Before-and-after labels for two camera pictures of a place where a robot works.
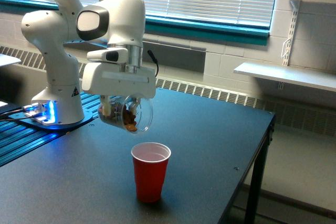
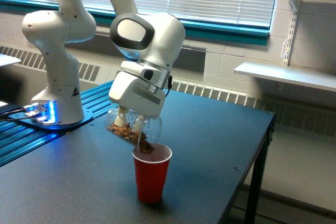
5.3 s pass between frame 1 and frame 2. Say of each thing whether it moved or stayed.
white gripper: moved
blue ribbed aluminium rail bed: stayed
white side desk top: stayed
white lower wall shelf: stayed
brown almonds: moved
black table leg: stayed
